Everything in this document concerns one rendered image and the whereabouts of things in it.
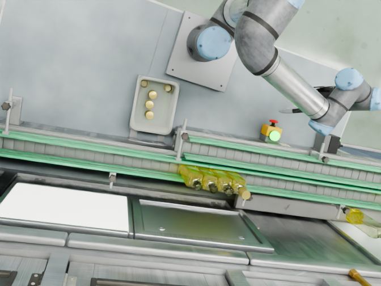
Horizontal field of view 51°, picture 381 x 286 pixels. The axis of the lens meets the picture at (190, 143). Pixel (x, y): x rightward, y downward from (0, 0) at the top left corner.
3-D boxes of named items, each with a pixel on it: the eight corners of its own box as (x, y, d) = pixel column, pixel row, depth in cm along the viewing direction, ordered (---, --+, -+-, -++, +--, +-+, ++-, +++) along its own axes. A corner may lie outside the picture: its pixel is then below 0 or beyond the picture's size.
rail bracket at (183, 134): (171, 155, 164) (176, 163, 152) (179, 115, 161) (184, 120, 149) (178, 156, 164) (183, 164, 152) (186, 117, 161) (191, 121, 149)
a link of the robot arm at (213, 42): (187, 46, 154) (192, 47, 141) (208, 17, 152) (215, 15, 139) (211, 65, 157) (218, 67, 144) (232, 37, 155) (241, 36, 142)
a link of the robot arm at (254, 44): (228, 53, 101) (334, 143, 125) (254, 17, 100) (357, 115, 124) (210, 46, 111) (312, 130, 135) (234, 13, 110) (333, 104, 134)
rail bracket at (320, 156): (306, 154, 175) (321, 162, 163) (310, 138, 174) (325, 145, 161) (314, 156, 176) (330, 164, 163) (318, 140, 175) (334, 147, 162)
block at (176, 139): (170, 147, 170) (172, 151, 163) (174, 125, 168) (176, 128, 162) (178, 148, 171) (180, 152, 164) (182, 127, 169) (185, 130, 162)
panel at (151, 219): (12, 188, 146) (-18, 226, 113) (13, 180, 145) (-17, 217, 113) (241, 217, 165) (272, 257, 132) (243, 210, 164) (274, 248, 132)
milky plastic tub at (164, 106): (128, 125, 171) (128, 129, 163) (137, 74, 167) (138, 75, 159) (168, 132, 175) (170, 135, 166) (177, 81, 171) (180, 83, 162)
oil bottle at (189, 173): (178, 172, 166) (186, 188, 146) (181, 159, 165) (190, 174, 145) (191, 174, 167) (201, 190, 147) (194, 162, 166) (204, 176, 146)
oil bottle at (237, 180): (217, 177, 170) (231, 194, 149) (220, 165, 169) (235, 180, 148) (230, 180, 171) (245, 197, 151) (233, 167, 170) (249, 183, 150)
